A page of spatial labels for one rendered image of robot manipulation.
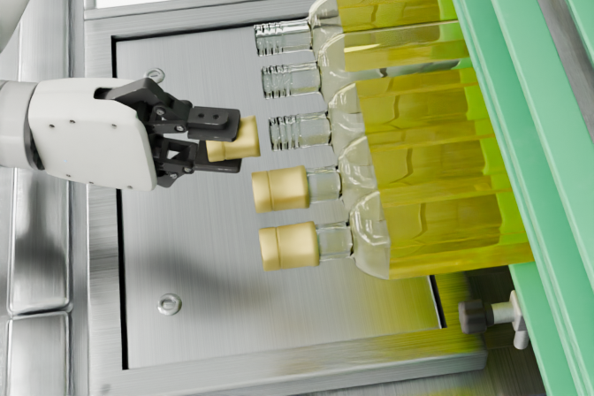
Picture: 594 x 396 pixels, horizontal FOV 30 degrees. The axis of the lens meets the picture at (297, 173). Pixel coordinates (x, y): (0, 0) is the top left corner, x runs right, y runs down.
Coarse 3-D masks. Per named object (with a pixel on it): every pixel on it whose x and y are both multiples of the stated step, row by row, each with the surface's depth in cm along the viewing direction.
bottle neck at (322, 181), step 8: (312, 168) 90; (320, 168) 90; (328, 168) 90; (312, 176) 89; (320, 176) 89; (328, 176) 89; (336, 176) 89; (312, 184) 89; (320, 184) 89; (328, 184) 89; (336, 184) 89; (312, 192) 89; (320, 192) 89; (328, 192) 89; (336, 192) 89; (312, 200) 90; (320, 200) 90; (328, 200) 90; (336, 200) 90
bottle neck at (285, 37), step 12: (264, 24) 101; (276, 24) 100; (288, 24) 100; (300, 24) 100; (264, 36) 100; (276, 36) 100; (288, 36) 100; (300, 36) 100; (264, 48) 100; (276, 48) 100; (288, 48) 100; (300, 48) 101
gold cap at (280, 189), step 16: (256, 176) 89; (272, 176) 89; (288, 176) 89; (304, 176) 89; (256, 192) 88; (272, 192) 89; (288, 192) 89; (304, 192) 89; (256, 208) 89; (272, 208) 89; (288, 208) 90; (304, 208) 90
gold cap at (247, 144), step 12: (240, 120) 93; (252, 120) 92; (240, 132) 92; (252, 132) 92; (216, 144) 92; (228, 144) 92; (240, 144) 92; (252, 144) 92; (216, 156) 92; (228, 156) 93; (240, 156) 93
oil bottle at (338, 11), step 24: (336, 0) 100; (360, 0) 100; (384, 0) 100; (408, 0) 100; (432, 0) 100; (312, 24) 99; (336, 24) 98; (360, 24) 98; (384, 24) 98; (312, 48) 101
